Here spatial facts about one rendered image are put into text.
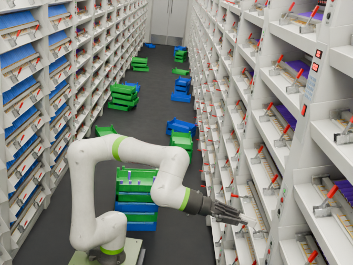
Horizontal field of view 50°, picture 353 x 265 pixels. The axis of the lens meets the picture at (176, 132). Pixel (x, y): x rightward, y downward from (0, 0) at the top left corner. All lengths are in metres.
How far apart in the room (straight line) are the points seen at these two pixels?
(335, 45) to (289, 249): 0.61
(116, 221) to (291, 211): 0.94
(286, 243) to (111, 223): 0.91
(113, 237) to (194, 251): 0.90
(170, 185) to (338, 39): 0.75
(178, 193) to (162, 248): 1.27
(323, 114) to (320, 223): 0.29
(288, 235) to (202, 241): 1.56
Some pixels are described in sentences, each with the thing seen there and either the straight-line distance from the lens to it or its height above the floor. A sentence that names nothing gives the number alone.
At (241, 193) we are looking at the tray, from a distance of 1.88.
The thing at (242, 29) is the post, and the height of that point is 1.45.
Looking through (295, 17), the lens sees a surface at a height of 1.59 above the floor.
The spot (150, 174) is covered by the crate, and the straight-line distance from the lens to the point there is 2.77.
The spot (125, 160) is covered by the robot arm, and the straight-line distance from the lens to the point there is 1.65.
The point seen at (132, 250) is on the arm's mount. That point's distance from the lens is 2.11.
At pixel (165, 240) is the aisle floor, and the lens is 2.72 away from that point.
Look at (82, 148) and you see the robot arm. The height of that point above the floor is 0.96.
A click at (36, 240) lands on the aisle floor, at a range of 2.72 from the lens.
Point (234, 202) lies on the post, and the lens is 2.00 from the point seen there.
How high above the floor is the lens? 1.66
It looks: 22 degrees down
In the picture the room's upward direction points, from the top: 7 degrees clockwise
